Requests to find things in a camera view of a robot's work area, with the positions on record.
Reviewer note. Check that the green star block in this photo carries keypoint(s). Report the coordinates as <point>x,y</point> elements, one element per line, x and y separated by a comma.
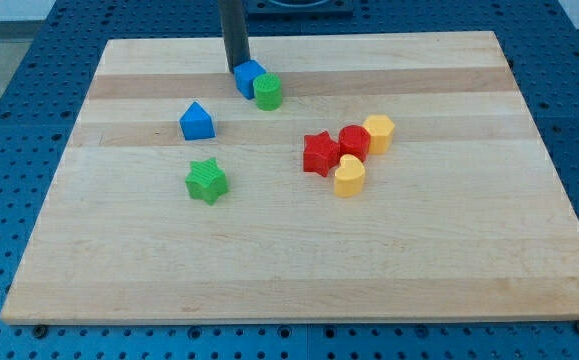
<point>206,181</point>

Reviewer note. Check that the yellow heart block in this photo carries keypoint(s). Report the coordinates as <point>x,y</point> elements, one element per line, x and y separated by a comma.
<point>349,177</point>

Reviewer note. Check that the blue cube block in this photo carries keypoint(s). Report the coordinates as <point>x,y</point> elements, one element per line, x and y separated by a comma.
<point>245,74</point>

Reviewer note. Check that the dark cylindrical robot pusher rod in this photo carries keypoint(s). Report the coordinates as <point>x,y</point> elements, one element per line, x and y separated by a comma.
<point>234,32</point>

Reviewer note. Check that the red star block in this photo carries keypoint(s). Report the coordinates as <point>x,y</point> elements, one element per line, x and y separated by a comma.
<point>320,154</point>

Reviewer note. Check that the green cylinder block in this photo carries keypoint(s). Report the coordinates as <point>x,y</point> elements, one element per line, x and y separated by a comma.
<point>267,91</point>

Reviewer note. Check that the red cylinder block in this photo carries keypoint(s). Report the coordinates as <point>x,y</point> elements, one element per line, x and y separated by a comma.
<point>354,140</point>

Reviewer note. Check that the yellow hexagon block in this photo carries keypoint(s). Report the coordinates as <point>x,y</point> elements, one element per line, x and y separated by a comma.
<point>381,130</point>

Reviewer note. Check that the blue pentagon block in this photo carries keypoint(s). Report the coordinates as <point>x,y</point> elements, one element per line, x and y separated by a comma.
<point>196,123</point>

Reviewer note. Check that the light wooden board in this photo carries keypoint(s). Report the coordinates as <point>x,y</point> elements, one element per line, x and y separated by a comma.
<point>463,219</point>

